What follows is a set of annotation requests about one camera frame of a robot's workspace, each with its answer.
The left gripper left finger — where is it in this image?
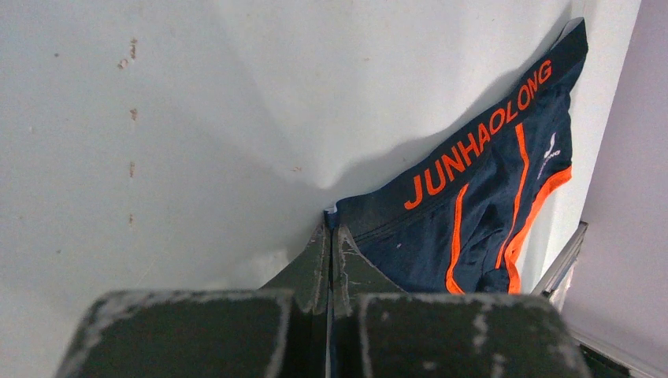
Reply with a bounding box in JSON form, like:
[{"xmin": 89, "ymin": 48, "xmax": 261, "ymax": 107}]
[{"xmin": 56, "ymin": 224, "xmax": 331, "ymax": 377}]

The right aluminium corner post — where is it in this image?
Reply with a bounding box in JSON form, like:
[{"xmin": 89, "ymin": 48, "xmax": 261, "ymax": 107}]
[{"xmin": 531, "ymin": 221, "xmax": 588, "ymax": 298}]

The navy orange underwear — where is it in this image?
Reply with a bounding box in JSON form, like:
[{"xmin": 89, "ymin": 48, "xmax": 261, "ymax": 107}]
[{"xmin": 326, "ymin": 17, "xmax": 588, "ymax": 295}]

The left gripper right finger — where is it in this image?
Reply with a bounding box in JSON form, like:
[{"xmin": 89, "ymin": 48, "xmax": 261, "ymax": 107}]
[{"xmin": 332, "ymin": 226, "xmax": 590, "ymax": 377}]

